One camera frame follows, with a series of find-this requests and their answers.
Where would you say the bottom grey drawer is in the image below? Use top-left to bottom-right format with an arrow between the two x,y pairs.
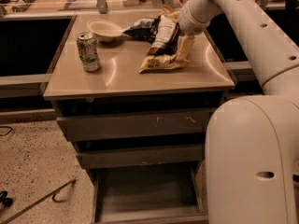
91,162 -> 208,224

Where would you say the blue chip bag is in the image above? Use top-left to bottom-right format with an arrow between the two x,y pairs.
122,18 -> 159,43

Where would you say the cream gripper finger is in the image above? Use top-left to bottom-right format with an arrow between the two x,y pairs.
162,5 -> 179,20
175,35 -> 194,62

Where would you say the top grey drawer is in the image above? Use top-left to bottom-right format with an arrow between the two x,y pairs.
57,108 -> 215,142

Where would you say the grey drawer cabinet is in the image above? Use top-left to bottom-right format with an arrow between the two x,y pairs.
43,10 -> 236,224

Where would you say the black caster at left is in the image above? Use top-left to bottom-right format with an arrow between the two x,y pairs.
0,190 -> 13,207

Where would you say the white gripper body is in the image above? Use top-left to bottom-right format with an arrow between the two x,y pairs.
178,0 -> 222,35

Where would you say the white paper bowl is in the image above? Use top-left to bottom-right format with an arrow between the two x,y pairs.
87,19 -> 122,42

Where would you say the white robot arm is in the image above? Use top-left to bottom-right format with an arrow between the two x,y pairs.
179,0 -> 299,224

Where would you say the black cable on floor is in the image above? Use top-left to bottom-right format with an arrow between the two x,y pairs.
0,125 -> 14,137

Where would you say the metal rod on floor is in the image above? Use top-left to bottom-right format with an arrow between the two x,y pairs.
0,178 -> 77,224

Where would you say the green soda can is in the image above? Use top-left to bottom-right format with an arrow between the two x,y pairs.
77,32 -> 101,72

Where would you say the brown chip bag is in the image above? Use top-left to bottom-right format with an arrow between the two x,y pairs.
139,12 -> 189,74

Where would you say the grey drawer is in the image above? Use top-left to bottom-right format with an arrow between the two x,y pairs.
91,162 -> 208,224
57,108 -> 215,142
77,144 -> 204,169

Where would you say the middle grey drawer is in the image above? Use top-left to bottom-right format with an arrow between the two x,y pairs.
77,144 -> 204,169

